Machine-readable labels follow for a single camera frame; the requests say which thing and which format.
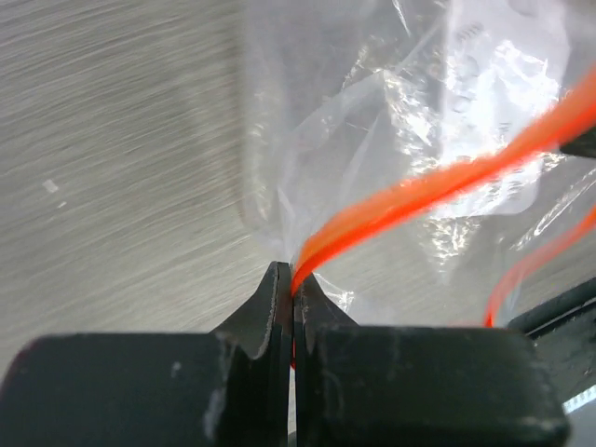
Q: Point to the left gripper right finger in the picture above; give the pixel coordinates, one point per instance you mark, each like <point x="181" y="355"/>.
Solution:
<point x="362" y="385"/>

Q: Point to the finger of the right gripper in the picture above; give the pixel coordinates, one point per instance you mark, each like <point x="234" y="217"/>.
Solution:
<point x="583" y="145"/>

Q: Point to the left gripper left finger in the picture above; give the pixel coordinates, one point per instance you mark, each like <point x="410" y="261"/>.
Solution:
<point x="227" y="387"/>

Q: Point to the clear orange zip top bag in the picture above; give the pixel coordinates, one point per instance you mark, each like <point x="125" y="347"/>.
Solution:
<point x="346" y="98"/>

